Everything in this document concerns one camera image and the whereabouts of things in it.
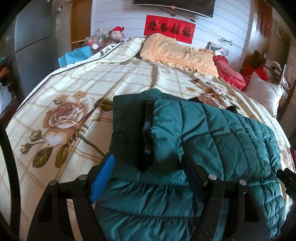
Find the dark green puffer jacket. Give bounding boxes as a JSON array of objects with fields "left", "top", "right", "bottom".
[{"left": 95, "top": 89, "right": 285, "bottom": 240}]

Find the white square pillow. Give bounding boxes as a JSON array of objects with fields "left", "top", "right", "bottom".
[{"left": 244, "top": 72, "right": 283, "bottom": 118}]

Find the floral cream bed quilt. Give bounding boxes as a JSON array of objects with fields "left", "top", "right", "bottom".
[{"left": 6, "top": 37, "right": 295, "bottom": 240}]

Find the red heart cushion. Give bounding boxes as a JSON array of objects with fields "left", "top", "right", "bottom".
[{"left": 213, "top": 55, "right": 247, "bottom": 91}]

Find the dark wooden side cabinet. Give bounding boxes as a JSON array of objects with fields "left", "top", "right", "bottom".
[{"left": 1, "top": 96, "right": 19, "bottom": 128}]

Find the white plastic bag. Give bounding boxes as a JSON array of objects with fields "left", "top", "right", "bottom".
[{"left": 0, "top": 83, "right": 12, "bottom": 115}]

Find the blue paper bag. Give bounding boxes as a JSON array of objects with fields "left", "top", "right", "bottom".
[{"left": 58, "top": 46, "right": 92, "bottom": 67}]

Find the grey refrigerator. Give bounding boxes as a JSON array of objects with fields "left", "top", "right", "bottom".
[{"left": 14, "top": 0, "right": 72, "bottom": 95}]

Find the peach frilled pillow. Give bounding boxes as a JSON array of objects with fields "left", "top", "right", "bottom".
[{"left": 140, "top": 33, "right": 219, "bottom": 77}]

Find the red Chinese banner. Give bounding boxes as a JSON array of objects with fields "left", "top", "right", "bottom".
[{"left": 144, "top": 15, "right": 195, "bottom": 44}]

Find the plush pig toy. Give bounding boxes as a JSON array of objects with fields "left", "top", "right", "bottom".
[{"left": 108, "top": 26, "right": 125, "bottom": 42}]

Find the wall mounted television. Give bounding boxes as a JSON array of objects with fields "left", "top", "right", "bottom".
[{"left": 133, "top": 0, "right": 216, "bottom": 18}]

